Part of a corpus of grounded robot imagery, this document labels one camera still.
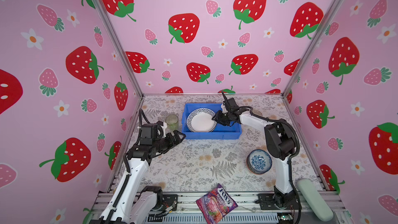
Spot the zigzag rim white plate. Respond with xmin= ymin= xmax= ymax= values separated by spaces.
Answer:
xmin=187 ymin=108 xmax=217 ymax=133

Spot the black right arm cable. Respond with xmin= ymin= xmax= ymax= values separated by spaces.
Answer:
xmin=242 ymin=105 xmax=302 ymax=224

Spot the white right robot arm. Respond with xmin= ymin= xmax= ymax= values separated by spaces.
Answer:
xmin=212 ymin=92 xmax=302 ymax=224

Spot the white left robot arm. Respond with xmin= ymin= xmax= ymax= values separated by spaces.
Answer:
xmin=90 ymin=121 xmax=186 ymax=224

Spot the purple Fox's candy bag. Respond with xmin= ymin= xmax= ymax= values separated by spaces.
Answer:
xmin=196 ymin=184 xmax=238 ymax=224

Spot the blue plastic bin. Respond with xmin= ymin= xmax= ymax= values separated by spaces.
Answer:
xmin=181 ymin=103 xmax=242 ymax=140

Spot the aluminium corner post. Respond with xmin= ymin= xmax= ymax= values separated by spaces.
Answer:
xmin=92 ymin=0 xmax=144 ymax=100
xmin=282 ymin=0 xmax=344 ymax=100

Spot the amber glass cup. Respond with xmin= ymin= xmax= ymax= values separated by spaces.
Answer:
xmin=252 ymin=110 xmax=263 ymax=116

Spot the green glass cup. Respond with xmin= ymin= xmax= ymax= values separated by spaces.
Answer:
xmin=165 ymin=114 xmax=179 ymax=131

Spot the blue floral bowl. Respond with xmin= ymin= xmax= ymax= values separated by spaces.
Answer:
xmin=246 ymin=149 xmax=272 ymax=175

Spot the aluminium corner post left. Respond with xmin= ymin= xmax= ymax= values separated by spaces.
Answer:
xmin=92 ymin=0 xmax=144 ymax=100

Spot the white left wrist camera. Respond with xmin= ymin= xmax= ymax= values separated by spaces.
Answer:
xmin=157 ymin=121 xmax=167 ymax=138

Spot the aluminium corner post right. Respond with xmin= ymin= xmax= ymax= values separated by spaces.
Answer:
xmin=282 ymin=0 xmax=344 ymax=100

